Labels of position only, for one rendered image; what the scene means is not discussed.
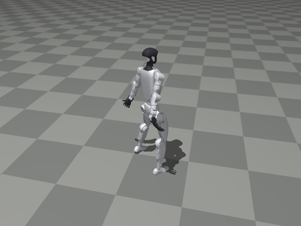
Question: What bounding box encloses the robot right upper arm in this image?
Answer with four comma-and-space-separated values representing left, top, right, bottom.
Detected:
152, 71, 165, 102

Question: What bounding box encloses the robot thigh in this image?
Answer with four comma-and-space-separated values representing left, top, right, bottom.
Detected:
155, 110, 168, 148
140, 103, 151, 133

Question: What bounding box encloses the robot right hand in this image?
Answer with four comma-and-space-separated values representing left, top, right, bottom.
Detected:
151, 116, 164, 131

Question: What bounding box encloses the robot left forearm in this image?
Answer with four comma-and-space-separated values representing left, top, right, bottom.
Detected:
128, 82, 138, 101

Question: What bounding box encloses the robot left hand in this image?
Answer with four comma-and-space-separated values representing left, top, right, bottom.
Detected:
123, 95, 134, 108

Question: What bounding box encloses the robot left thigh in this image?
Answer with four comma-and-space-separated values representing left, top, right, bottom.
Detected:
140, 103, 151, 133

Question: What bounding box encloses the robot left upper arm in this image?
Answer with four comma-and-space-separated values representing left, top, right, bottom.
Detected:
134, 67, 142, 88

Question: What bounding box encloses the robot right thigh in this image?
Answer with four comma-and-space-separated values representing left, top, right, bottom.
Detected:
155, 110, 168, 148

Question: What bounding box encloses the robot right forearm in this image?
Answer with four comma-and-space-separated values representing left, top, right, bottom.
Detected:
149, 94, 158, 121

